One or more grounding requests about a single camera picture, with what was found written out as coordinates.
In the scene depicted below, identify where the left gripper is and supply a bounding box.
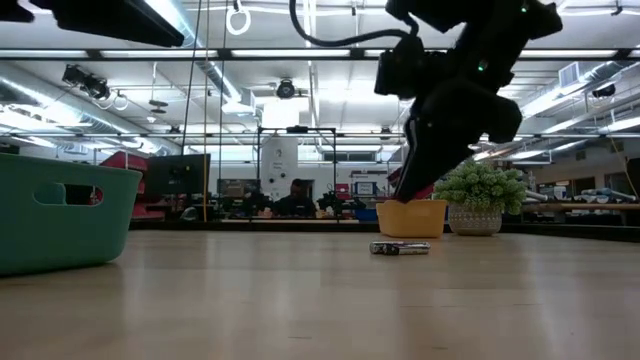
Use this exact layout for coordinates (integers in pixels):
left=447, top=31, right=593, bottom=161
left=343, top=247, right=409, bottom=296
left=52, top=0, right=186, bottom=49

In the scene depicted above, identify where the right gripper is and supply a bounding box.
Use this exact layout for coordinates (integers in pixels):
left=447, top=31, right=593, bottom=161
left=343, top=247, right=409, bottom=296
left=393, top=77, right=525, bottom=204

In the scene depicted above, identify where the yellow plastic basket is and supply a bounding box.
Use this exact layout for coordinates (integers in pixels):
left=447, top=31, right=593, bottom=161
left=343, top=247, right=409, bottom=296
left=375, top=198, right=449, bottom=239

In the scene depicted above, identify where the silver Energizer battery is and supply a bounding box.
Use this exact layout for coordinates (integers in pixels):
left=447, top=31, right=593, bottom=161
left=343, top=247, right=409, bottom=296
left=368, top=241, right=432, bottom=256

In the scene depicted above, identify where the teal plastic basket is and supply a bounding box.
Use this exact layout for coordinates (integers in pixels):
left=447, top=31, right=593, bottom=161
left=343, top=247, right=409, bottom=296
left=0, top=152, right=144, bottom=277

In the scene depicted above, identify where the green potted succulent plant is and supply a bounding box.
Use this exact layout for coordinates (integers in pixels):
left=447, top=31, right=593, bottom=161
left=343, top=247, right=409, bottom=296
left=434, top=157, right=532, bottom=238

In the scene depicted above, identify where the red cabinet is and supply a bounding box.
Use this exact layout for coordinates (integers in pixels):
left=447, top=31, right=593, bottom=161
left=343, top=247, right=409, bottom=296
left=98, top=151, right=167, bottom=221

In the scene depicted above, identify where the person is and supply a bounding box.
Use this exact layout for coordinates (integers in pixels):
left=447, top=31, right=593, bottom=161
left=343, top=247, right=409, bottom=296
left=273, top=178, right=317, bottom=219

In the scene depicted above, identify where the black background monitor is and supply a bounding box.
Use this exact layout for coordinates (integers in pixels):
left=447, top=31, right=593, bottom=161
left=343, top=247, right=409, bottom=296
left=144, top=153, right=212, bottom=197

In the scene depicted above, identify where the black overhead crossbar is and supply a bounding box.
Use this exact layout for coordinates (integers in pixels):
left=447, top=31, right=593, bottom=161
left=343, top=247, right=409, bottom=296
left=0, top=47, right=640, bottom=62

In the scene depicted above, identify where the white pillar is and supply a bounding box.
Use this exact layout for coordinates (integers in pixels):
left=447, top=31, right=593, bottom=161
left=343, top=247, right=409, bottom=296
left=259, top=135, right=300, bottom=201

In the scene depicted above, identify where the wooden workbench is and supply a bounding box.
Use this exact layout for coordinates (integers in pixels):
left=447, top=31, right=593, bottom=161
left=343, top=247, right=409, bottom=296
left=522, top=201, right=640, bottom=212

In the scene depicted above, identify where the grey pipe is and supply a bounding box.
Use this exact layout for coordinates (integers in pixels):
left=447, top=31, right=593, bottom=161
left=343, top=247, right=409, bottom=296
left=579, top=187, right=639, bottom=203

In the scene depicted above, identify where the white hanging ring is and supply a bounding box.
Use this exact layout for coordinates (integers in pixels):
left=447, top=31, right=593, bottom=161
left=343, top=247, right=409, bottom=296
left=225, top=4, right=252, bottom=37

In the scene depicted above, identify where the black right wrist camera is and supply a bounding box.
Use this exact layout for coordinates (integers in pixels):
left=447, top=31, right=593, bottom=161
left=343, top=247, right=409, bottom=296
left=373, top=34, right=427, bottom=100

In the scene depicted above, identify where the thin black hanging cable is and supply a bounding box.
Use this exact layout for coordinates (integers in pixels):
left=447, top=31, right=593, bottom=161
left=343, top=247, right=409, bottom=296
left=180, top=0, right=203, bottom=156
left=217, top=0, right=227, bottom=201

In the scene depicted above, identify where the black metal stand frame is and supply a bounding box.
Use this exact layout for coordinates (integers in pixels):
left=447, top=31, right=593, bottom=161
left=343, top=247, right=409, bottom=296
left=256, top=126, right=338, bottom=222

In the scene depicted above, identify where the black right camera cable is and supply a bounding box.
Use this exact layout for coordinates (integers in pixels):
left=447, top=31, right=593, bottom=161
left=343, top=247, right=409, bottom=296
left=288, top=0, right=419, bottom=49

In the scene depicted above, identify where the black dome ceiling camera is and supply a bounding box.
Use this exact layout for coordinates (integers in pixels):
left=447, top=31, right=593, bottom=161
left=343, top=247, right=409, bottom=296
left=274, top=78, right=297, bottom=100

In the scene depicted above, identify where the black aluminium table frame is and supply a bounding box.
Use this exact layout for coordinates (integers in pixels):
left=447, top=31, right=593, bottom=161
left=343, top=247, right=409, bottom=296
left=130, top=218, right=640, bottom=245

